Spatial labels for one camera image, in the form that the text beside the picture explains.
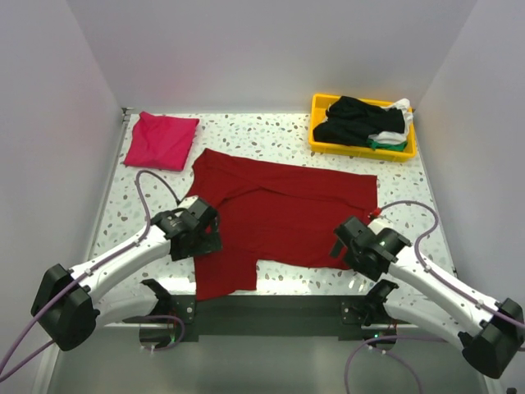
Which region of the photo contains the dark red t shirt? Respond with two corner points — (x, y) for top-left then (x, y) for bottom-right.
(188, 149), (378, 300)

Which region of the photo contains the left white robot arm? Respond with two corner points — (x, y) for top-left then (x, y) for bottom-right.
(31, 196), (222, 351)

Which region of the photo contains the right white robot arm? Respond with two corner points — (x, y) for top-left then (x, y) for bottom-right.
(331, 216), (524, 379)

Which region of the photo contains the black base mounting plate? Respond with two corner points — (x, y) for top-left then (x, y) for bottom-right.
(139, 294), (405, 342)

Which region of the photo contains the folded pink t shirt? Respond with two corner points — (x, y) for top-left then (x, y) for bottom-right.
(123, 112), (199, 172)

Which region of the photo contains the green t shirt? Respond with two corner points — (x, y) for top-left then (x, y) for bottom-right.
(367, 139), (408, 152)

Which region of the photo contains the yellow plastic bin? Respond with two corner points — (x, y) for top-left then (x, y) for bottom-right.
(308, 93), (418, 163)

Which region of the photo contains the black t shirt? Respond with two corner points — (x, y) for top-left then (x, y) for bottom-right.
(313, 96), (385, 148)

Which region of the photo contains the white t shirt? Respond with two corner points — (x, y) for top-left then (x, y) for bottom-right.
(368, 98), (413, 149)

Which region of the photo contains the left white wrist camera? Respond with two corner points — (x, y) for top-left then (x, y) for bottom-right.
(177, 195), (199, 209)

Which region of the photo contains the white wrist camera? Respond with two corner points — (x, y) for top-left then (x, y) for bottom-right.
(177, 195), (199, 209)
(368, 208), (394, 234)

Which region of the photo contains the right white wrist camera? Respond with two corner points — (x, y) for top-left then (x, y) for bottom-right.
(368, 208), (394, 234)

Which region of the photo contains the aluminium frame rail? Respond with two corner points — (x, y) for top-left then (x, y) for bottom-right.
(84, 108), (135, 259)

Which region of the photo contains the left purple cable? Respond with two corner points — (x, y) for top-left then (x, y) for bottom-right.
(0, 170), (188, 381)

